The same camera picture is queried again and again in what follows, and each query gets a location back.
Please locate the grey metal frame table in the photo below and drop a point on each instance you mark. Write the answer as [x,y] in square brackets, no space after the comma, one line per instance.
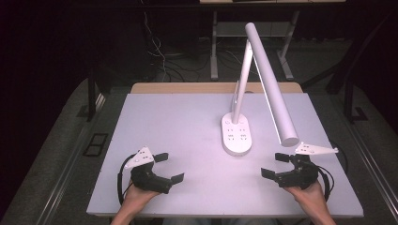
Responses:
[214,62]

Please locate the person's right hand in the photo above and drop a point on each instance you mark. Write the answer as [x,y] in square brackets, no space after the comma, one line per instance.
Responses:
[306,195]

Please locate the black metal stand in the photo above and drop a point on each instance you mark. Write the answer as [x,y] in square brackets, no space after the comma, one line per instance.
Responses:
[349,93]
[91,93]

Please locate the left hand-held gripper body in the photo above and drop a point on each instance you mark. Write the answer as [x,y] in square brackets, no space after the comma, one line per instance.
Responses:
[147,179]

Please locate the person's left hand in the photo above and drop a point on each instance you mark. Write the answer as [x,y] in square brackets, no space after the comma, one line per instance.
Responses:
[137,195]

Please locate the white desk lamp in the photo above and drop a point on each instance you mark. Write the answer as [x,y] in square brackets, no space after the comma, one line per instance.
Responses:
[236,137]

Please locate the black floor socket frame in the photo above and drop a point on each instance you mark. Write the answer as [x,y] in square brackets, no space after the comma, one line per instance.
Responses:
[95,144]

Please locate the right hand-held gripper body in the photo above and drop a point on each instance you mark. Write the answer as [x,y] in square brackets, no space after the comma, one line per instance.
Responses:
[297,175]

